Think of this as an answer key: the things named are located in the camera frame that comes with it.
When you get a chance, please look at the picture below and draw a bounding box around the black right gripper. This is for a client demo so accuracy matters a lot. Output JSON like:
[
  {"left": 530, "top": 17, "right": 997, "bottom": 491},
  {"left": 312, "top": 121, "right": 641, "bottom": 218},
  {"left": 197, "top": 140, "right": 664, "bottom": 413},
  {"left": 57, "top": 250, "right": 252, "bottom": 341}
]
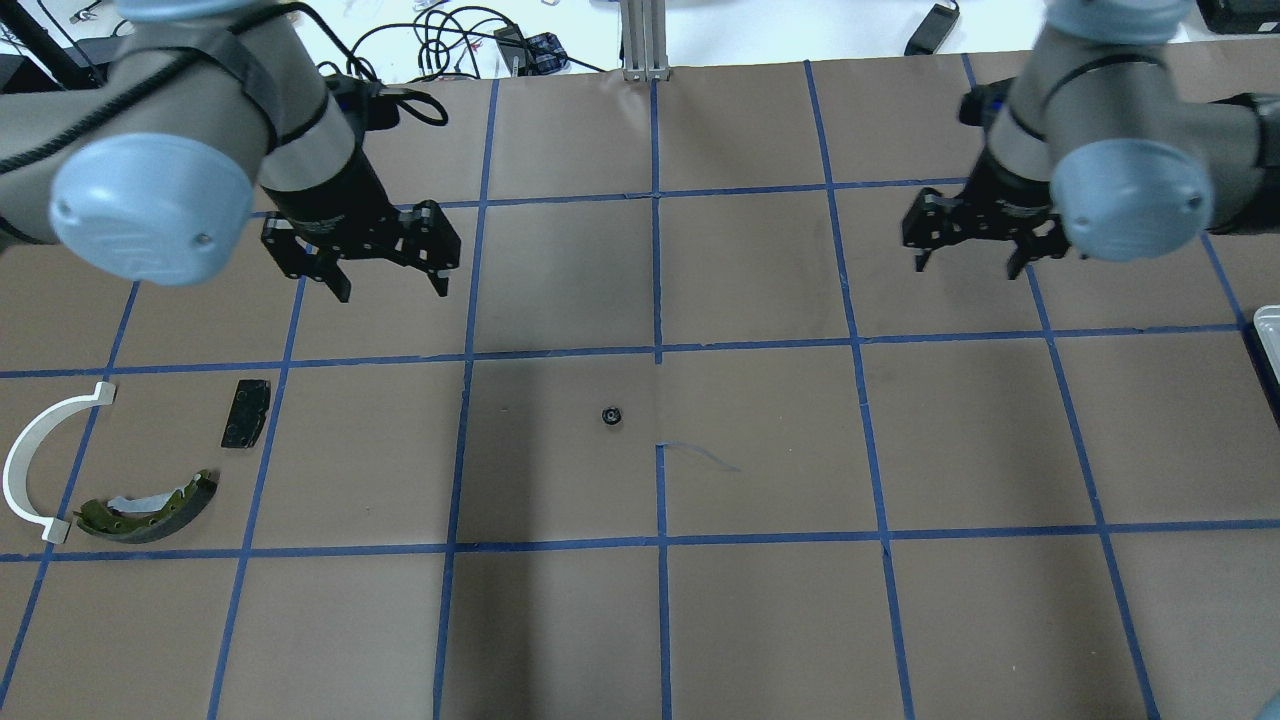
[{"left": 901, "top": 165, "right": 1071, "bottom": 281}]

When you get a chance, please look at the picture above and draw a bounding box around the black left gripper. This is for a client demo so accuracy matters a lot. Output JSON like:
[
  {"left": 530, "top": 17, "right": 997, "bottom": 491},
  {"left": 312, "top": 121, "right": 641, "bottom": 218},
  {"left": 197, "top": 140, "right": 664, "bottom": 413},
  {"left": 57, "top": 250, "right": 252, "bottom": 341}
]
[{"left": 261, "top": 170, "right": 462, "bottom": 304}]

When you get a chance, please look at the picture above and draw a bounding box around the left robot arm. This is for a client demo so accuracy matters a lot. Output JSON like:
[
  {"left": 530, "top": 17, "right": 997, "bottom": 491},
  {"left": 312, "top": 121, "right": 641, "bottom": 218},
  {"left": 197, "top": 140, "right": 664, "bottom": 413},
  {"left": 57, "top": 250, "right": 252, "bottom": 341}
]
[{"left": 3, "top": 1, "right": 461, "bottom": 302}]

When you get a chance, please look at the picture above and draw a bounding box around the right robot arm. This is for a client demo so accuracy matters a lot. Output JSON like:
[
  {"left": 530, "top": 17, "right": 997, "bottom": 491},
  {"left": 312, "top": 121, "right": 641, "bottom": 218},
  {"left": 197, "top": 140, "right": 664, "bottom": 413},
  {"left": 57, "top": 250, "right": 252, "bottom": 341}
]
[{"left": 901, "top": 1, "right": 1277, "bottom": 279}]

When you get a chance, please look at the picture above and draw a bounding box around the ribbed silver metal tray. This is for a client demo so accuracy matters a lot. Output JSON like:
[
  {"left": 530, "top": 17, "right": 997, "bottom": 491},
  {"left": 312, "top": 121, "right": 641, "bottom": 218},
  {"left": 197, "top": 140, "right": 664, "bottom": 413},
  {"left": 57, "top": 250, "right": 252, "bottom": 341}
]
[{"left": 1252, "top": 304, "right": 1280, "bottom": 384}]

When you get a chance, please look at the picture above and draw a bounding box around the dark grey brake pad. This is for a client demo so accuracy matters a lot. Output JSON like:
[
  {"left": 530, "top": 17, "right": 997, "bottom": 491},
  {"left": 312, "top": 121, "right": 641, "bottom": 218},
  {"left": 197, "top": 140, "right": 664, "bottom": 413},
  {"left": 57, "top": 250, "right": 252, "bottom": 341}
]
[{"left": 220, "top": 379, "right": 271, "bottom": 448}]

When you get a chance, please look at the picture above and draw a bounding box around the black power adapter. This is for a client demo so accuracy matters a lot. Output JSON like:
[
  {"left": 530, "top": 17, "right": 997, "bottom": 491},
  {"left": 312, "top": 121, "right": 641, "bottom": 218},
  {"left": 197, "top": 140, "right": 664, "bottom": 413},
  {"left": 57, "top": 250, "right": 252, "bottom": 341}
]
[{"left": 902, "top": 1, "right": 961, "bottom": 56}]

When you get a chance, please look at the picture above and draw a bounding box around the olive green brake shoe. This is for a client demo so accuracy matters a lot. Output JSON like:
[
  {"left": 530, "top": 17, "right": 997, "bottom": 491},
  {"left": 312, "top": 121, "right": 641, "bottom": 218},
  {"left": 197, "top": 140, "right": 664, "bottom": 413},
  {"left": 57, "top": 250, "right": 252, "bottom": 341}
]
[{"left": 74, "top": 469, "right": 219, "bottom": 544}]

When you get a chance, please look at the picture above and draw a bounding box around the white curved plastic part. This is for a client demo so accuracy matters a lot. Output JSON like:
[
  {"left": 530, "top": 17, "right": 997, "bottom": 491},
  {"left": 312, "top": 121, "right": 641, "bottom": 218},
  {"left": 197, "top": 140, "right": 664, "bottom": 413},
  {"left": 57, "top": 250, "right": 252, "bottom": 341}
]
[{"left": 3, "top": 380, "right": 116, "bottom": 544}]

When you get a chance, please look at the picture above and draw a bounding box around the aluminium frame post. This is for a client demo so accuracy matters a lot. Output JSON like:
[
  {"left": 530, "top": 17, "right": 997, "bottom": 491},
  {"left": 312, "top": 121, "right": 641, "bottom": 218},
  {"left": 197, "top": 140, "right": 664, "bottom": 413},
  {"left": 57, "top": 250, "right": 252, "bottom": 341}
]
[{"left": 618, "top": 0, "right": 671, "bottom": 82}]

